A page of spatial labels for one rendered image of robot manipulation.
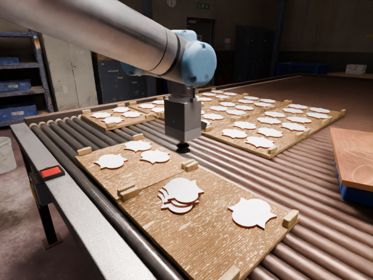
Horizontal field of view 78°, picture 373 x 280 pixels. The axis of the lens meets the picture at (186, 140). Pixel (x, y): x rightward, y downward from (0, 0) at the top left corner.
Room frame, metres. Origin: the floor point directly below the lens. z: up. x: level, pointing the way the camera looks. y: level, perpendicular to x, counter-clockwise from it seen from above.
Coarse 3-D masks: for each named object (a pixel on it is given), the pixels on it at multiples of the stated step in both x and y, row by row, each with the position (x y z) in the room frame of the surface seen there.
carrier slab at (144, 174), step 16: (80, 160) 0.87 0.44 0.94; (96, 160) 0.87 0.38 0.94; (128, 160) 0.87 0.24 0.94; (176, 160) 0.87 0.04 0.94; (96, 176) 0.74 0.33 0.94; (112, 176) 0.74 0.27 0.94; (128, 176) 0.74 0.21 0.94; (144, 176) 0.74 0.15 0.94; (160, 176) 0.74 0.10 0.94; (112, 192) 0.64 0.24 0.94
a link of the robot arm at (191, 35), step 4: (176, 32) 0.58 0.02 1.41; (180, 32) 0.58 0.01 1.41; (184, 32) 0.58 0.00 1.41; (188, 32) 0.58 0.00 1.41; (192, 32) 0.59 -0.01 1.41; (184, 36) 0.58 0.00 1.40; (188, 36) 0.58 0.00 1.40; (192, 36) 0.59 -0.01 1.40; (192, 40) 0.59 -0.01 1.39; (196, 40) 0.61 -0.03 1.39
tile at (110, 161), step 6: (102, 156) 0.89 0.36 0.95; (108, 156) 0.89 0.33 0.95; (114, 156) 0.89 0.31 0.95; (120, 156) 0.89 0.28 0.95; (96, 162) 0.83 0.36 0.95; (102, 162) 0.83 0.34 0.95; (108, 162) 0.83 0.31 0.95; (114, 162) 0.83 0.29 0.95; (120, 162) 0.83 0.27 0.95; (102, 168) 0.79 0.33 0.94; (108, 168) 0.79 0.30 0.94; (114, 168) 0.79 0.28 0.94
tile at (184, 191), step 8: (176, 184) 0.64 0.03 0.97; (184, 184) 0.64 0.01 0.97; (192, 184) 0.64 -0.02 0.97; (168, 192) 0.60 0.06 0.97; (176, 192) 0.60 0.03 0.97; (184, 192) 0.60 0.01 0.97; (192, 192) 0.60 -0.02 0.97; (200, 192) 0.60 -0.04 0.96; (168, 200) 0.57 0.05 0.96; (176, 200) 0.56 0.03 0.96; (184, 200) 0.56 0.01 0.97; (192, 200) 0.56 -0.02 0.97
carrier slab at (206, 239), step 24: (144, 192) 0.64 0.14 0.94; (216, 192) 0.64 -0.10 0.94; (240, 192) 0.64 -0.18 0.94; (144, 216) 0.52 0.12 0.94; (168, 216) 0.52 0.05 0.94; (192, 216) 0.52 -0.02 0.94; (216, 216) 0.52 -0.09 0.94; (168, 240) 0.44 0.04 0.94; (192, 240) 0.44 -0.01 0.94; (216, 240) 0.44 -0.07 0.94; (240, 240) 0.44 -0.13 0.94; (264, 240) 0.44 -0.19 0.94; (192, 264) 0.37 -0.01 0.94; (216, 264) 0.37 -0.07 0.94; (240, 264) 0.37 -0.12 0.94
